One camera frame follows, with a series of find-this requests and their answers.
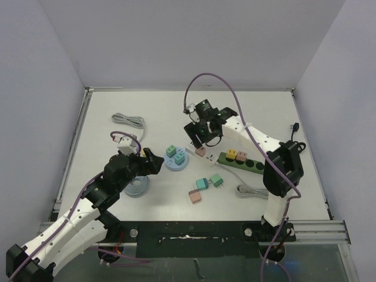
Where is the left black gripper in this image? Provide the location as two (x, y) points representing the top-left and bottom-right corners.
(117, 147), (163, 191)

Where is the green plug adapter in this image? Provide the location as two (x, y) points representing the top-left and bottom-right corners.
(210, 173), (224, 187)
(166, 145), (176, 157)

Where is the teal plug adapter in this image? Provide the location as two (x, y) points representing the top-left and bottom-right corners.
(174, 152), (185, 165)
(196, 178), (210, 191)

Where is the green power strip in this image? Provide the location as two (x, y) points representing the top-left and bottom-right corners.
(217, 152), (264, 175)

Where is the brown pink plug adapter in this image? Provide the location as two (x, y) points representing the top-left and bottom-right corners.
(236, 151), (247, 162)

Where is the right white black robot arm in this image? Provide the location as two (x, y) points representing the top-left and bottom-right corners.
(183, 99), (304, 240)

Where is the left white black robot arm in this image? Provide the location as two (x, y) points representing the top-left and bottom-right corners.
(6, 147), (164, 281)

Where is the round blue power strip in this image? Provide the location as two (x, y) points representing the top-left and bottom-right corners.
(164, 147), (189, 172)

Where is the white power strip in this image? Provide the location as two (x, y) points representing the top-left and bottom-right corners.
(185, 144), (219, 167)

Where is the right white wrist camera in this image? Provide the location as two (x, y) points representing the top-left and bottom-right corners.
(183, 103), (196, 115)

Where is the coiled blue power cable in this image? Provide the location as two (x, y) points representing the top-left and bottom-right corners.
(123, 176), (151, 199)

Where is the grey bundled cable top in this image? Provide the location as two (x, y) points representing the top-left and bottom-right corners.
(111, 112), (146, 142)

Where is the white bundled cable right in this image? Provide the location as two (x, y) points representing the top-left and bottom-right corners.
(219, 163), (270, 200)

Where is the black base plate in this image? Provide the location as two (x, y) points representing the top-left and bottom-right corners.
(100, 221), (296, 259)

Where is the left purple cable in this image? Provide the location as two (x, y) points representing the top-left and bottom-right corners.
(7, 130), (150, 280)

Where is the purple cable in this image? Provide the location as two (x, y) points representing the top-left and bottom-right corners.
(182, 72), (302, 282)
(7, 130), (150, 280)

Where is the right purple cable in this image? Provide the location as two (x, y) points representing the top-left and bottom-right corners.
(182, 72), (302, 282)

